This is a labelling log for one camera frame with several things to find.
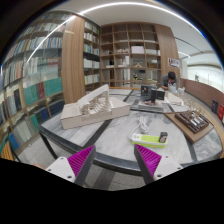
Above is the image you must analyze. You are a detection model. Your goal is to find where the black charger plug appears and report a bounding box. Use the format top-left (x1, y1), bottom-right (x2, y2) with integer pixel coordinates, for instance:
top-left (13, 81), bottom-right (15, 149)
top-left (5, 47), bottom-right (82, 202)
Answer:
top-left (159, 132), bottom-right (168, 143)

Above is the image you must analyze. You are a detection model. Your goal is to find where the seated person dark hair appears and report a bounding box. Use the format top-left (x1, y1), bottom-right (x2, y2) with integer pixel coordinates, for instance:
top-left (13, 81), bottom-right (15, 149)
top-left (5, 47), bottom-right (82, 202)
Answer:
top-left (161, 71), bottom-right (178, 91)

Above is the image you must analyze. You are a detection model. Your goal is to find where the white architectural model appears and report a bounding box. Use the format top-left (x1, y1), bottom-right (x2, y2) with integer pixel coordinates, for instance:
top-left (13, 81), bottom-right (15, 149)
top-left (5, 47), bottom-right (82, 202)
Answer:
top-left (61, 84), bottom-right (130, 129)

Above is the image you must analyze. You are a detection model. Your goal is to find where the glass-front bookcase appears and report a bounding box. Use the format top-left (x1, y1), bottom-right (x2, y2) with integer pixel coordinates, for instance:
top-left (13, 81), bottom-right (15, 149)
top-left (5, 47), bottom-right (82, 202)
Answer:
top-left (0, 11), bottom-right (100, 160)

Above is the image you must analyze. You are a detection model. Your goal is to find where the white power cable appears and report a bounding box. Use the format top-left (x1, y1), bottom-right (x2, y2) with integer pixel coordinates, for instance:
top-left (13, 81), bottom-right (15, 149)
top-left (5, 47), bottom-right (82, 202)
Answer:
top-left (128, 115), bottom-right (151, 140)

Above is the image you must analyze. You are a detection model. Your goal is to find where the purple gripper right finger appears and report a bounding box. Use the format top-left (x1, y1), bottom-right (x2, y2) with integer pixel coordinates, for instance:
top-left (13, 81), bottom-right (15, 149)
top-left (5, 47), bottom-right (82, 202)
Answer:
top-left (134, 144), bottom-right (182, 184)

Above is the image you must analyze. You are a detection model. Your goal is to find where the small white model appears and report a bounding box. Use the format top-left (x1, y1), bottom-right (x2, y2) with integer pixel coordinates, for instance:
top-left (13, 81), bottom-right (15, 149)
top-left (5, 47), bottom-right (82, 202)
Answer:
top-left (164, 91), bottom-right (184, 106)

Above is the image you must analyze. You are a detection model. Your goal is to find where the wooden wall shelf unit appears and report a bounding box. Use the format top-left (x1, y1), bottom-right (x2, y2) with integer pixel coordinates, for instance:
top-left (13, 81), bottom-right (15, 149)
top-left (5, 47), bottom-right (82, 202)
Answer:
top-left (100, 22), bottom-right (180, 89)

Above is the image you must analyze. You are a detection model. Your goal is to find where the brown wooden model board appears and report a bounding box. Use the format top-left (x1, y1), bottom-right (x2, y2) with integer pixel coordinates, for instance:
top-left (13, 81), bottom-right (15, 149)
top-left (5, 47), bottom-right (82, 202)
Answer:
top-left (165, 111), bottom-right (213, 143)

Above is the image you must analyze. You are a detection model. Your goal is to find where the green white power strip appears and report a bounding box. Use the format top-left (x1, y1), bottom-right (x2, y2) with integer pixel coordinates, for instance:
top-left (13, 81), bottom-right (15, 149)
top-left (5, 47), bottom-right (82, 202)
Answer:
top-left (131, 133), bottom-right (168, 148)

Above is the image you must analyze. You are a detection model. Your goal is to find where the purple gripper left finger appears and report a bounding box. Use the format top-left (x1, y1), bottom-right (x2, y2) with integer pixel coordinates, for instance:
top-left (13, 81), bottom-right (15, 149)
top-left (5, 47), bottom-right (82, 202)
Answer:
top-left (46, 145), bottom-right (96, 186)

